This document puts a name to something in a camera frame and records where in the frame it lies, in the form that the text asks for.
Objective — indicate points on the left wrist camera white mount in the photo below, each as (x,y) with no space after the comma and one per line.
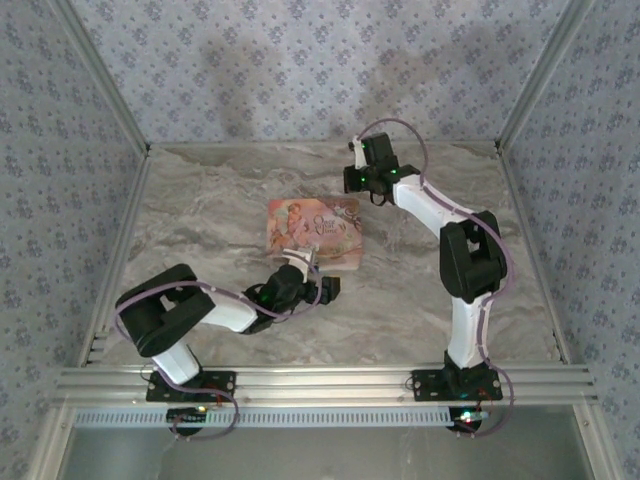
(299,260)

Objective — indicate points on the aluminium frame leg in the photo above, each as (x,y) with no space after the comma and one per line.
(52,440)
(592,440)

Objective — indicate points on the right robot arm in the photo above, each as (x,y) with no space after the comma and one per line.
(470,260)

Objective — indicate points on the aluminium side rail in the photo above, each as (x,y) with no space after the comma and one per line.
(120,250)
(530,250)

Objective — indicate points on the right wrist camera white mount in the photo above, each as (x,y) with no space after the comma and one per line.
(357,155)

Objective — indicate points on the small black adapter board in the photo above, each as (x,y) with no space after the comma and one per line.
(182,416)
(457,422)

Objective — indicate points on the wide aluminium mounting rail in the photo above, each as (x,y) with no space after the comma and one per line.
(325,385)

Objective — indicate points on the pink illustrated pouch bag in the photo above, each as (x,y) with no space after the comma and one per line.
(320,225)

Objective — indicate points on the aluminium corner post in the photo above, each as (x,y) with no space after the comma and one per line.
(542,75)
(108,80)

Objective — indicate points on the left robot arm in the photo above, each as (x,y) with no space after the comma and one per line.
(155,310)

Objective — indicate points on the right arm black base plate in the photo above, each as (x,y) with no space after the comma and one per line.
(422,392)

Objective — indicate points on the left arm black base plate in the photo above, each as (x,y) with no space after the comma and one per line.
(155,395)

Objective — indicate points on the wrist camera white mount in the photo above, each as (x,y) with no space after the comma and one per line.
(357,155)
(299,260)

